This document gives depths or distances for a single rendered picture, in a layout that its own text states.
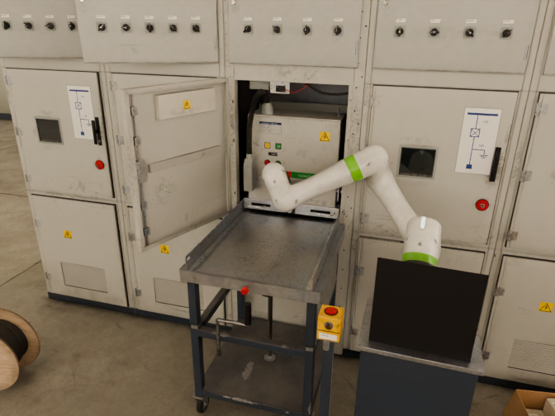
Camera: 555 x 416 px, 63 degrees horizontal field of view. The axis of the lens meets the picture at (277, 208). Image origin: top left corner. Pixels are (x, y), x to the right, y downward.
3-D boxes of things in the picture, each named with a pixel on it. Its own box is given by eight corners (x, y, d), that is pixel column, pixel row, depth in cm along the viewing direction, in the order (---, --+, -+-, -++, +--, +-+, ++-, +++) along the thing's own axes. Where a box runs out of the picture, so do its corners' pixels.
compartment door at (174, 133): (133, 248, 215) (114, 88, 187) (225, 209, 262) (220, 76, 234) (142, 252, 211) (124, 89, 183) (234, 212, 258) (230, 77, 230)
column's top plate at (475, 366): (476, 322, 183) (476, 318, 182) (483, 376, 155) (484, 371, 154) (367, 302, 195) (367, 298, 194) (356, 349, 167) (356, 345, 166)
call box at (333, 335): (339, 343, 159) (340, 319, 155) (316, 339, 161) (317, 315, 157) (342, 330, 166) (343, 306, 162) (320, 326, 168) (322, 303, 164)
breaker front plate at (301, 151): (334, 210, 243) (339, 121, 225) (248, 200, 255) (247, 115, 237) (334, 210, 244) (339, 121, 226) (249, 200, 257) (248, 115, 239)
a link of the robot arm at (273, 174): (277, 155, 201) (254, 166, 202) (287, 180, 198) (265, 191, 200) (283, 163, 214) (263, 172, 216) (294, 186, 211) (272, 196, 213)
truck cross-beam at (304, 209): (338, 219, 244) (339, 209, 242) (244, 207, 258) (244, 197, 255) (339, 215, 249) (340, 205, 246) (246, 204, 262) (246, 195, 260)
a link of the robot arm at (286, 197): (343, 162, 206) (342, 155, 195) (354, 185, 203) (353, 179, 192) (271, 195, 210) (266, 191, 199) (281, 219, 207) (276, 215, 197)
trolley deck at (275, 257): (320, 304, 182) (320, 291, 180) (180, 281, 198) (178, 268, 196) (343, 235, 243) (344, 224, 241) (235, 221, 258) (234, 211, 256)
